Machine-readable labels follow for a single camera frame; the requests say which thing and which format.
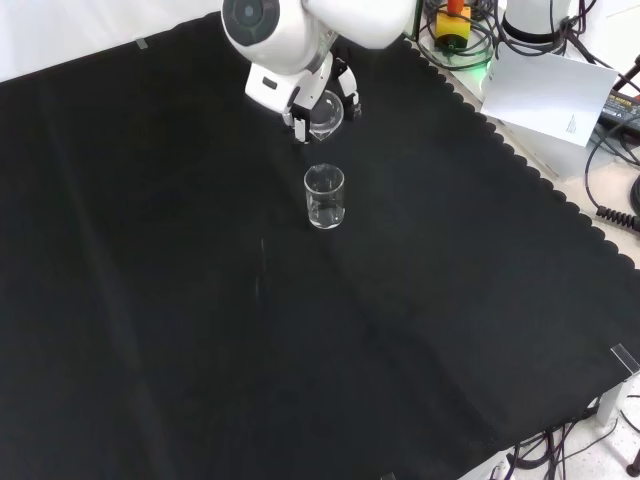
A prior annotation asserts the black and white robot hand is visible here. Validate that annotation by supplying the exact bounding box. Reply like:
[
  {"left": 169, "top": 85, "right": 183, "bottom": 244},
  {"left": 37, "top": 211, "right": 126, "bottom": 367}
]
[{"left": 244, "top": 47, "right": 362, "bottom": 146}]

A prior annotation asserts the small clear glass beaker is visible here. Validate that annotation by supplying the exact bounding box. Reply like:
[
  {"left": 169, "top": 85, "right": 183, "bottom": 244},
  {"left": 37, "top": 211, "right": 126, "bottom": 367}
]
[{"left": 308, "top": 90, "right": 346, "bottom": 141}]

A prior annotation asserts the clear glass beaker with spout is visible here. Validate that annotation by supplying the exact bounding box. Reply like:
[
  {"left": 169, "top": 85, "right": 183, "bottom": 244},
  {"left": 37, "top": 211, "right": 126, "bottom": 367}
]
[{"left": 303, "top": 164, "right": 346, "bottom": 231}]

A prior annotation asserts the yellow stop button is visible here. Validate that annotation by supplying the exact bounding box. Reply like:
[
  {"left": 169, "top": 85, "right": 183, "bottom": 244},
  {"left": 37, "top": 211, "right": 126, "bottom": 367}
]
[{"left": 433, "top": 0, "right": 472, "bottom": 54}]

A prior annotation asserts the black table cloth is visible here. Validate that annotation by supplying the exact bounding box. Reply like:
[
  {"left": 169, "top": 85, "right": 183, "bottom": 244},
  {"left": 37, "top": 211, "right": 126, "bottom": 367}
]
[{"left": 0, "top": 12, "right": 640, "bottom": 480}]

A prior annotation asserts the white box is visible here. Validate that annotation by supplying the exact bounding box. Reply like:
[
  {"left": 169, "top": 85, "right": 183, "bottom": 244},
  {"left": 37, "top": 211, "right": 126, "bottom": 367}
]
[{"left": 482, "top": 113, "right": 592, "bottom": 180}]

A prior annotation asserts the black power adapter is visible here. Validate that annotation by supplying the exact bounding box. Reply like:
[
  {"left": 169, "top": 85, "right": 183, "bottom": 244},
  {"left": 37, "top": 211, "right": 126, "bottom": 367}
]
[{"left": 598, "top": 88, "right": 640, "bottom": 127}]

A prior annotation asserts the black looped cable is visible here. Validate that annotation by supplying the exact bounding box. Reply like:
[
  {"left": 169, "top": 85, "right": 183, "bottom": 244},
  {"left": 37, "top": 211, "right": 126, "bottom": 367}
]
[{"left": 416, "top": 0, "right": 503, "bottom": 70}]

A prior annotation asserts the coiled black cable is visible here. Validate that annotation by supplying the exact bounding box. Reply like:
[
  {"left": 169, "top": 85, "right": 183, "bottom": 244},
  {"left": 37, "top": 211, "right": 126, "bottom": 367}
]
[{"left": 596, "top": 204, "right": 640, "bottom": 232}]

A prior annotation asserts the black cable bundle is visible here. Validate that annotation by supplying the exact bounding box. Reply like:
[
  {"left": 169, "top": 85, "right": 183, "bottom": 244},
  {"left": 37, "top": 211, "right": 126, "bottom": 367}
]
[{"left": 492, "top": 418, "right": 640, "bottom": 480}]

